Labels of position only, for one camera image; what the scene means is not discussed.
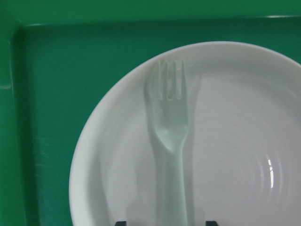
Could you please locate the green plastic tray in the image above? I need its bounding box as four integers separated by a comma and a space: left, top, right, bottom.
0, 15, 301, 226

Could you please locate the white round plate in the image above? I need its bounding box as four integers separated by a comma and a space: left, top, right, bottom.
69, 42, 301, 226

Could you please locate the pale green plastic fork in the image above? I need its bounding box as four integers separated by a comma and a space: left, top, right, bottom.
152, 61, 190, 226

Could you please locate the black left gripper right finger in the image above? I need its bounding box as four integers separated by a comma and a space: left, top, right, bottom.
205, 221, 218, 226

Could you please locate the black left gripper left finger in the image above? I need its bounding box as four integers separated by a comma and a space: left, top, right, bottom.
115, 221, 127, 226

